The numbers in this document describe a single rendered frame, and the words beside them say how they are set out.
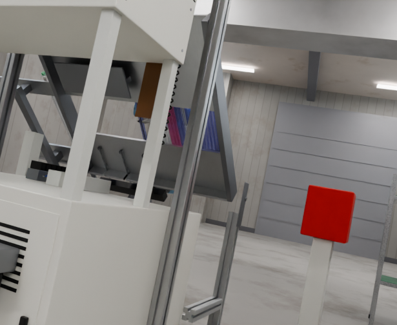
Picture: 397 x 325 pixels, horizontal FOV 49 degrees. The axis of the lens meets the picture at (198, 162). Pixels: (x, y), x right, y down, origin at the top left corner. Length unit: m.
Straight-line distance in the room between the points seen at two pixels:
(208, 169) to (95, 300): 0.82
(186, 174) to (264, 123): 10.42
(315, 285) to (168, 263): 0.49
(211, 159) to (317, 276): 0.56
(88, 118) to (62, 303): 0.36
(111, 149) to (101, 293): 0.95
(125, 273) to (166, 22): 0.60
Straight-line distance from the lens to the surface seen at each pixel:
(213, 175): 1.66
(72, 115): 1.85
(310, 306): 1.45
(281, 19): 5.20
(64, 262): 0.87
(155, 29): 1.02
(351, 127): 11.52
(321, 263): 1.43
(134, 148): 1.77
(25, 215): 0.91
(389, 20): 5.24
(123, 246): 1.02
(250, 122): 11.61
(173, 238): 1.18
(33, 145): 2.10
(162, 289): 1.20
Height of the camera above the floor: 0.68
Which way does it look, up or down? 4 degrees up
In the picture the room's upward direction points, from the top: 11 degrees clockwise
